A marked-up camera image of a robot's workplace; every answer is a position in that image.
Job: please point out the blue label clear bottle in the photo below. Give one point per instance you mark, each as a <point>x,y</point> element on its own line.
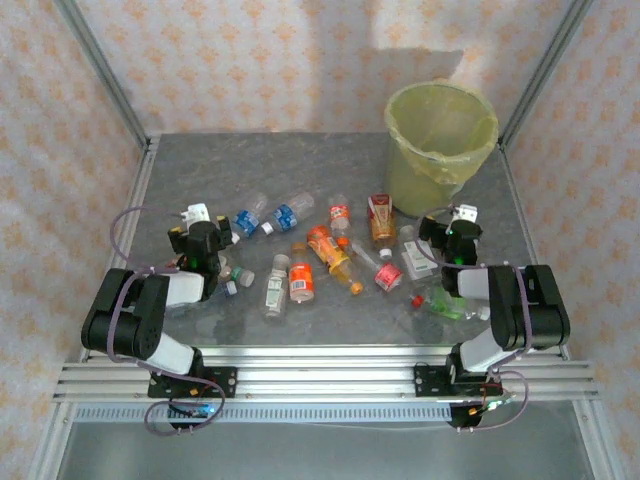
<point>246,220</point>

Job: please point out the clear bottle green cap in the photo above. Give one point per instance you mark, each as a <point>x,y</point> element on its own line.
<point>244,276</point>

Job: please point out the brown tea bottle red label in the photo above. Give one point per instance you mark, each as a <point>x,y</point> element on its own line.
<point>382,222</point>

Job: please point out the clear bottle blue cap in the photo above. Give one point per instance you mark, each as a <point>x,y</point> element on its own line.
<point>230,289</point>

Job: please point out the blue label bottle white cap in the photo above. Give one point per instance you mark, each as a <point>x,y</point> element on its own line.
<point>285,215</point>

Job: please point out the clear bottle red label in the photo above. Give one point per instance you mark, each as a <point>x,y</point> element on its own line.
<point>386,274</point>

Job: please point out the clear bottle red cap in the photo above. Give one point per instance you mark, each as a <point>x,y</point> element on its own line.
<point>416,301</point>

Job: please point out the clear bottle white green label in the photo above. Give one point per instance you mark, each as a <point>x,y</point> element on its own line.
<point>275,292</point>

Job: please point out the orange label bottle tan base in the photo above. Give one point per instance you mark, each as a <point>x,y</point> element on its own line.
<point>301,277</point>

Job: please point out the red-orange label bottle orange cap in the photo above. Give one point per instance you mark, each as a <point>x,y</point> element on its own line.
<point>340,214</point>

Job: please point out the orange juice bottle orange cap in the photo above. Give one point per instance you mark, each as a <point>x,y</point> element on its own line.
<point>327,250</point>

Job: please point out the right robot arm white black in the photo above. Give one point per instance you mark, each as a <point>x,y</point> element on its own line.
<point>540,310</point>

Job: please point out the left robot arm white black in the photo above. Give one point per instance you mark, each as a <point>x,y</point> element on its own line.
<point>125,325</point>

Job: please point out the bin with yellow-green liner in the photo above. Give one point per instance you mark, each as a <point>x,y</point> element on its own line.
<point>440,150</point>

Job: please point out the green plastic bottle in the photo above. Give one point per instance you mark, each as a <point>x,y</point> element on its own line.
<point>445,306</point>

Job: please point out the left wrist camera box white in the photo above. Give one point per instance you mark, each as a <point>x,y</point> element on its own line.
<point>197,212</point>

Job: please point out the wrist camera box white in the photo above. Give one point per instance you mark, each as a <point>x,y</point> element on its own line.
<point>465,212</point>
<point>197,212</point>

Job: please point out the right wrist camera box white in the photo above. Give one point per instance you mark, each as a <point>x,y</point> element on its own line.
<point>465,212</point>

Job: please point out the aluminium side rail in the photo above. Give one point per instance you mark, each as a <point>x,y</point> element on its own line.
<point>513,185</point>
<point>142,170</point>

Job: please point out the black controller bracket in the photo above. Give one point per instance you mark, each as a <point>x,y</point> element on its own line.
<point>190,414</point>
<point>465,417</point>

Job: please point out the aluminium mounting rail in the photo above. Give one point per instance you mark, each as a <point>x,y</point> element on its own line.
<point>325,375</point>

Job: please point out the aluminium frame post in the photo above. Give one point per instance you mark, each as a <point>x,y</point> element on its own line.
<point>104,70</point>
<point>546,70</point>

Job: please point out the aluminium frame leg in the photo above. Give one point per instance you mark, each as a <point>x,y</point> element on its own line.
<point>600,445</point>
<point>47,445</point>

